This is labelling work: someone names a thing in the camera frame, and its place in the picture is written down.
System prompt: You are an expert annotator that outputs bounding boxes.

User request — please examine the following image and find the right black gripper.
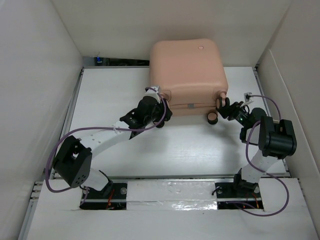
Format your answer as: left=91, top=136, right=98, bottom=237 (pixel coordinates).
left=215, top=100, right=250, bottom=128

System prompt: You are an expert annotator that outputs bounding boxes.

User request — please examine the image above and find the pink hard-shell suitcase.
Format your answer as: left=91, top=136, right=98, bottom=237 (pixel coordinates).
left=149, top=38, right=229, bottom=125

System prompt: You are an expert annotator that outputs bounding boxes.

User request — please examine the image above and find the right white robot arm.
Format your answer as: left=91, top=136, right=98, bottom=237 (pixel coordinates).
left=216, top=97, right=297, bottom=197

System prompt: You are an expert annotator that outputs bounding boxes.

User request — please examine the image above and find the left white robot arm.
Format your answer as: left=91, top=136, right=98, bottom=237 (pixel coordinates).
left=52, top=95, right=172, bottom=199

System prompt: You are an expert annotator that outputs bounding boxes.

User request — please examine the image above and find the background electronics box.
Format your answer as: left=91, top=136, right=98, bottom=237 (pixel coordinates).
left=94, top=56, right=104, bottom=66

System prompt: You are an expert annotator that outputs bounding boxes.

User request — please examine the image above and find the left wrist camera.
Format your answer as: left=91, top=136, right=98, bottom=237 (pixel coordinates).
left=144, top=85, right=161, bottom=103

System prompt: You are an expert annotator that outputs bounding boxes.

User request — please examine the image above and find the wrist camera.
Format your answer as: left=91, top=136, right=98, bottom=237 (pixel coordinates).
left=241, top=92, right=254, bottom=107
left=144, top=85, right=161, bottom=103

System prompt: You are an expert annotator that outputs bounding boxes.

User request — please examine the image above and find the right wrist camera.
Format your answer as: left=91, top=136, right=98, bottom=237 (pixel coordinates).
left=241, top=92, right=254, bottom=107

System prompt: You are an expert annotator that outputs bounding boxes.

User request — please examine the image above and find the aluminium rail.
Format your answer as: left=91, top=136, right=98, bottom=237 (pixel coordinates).
left=79, top=174, right=266, bottom=205

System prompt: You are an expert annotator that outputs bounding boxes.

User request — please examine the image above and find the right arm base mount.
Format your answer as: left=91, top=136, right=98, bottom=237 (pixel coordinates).
left=211, top=173, right=264, bottom=210

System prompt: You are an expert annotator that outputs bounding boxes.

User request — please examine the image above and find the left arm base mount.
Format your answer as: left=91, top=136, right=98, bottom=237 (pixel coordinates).
left=79, top=179, right=128, bottom=211

